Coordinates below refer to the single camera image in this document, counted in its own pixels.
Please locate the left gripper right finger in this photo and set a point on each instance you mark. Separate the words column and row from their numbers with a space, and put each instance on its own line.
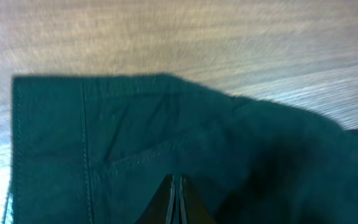
column 191, row 208

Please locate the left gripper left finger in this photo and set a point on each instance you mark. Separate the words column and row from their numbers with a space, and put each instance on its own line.
column 162, row 205

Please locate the black t-shirt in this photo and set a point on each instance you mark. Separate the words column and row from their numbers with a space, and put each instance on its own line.
column 97, row 150

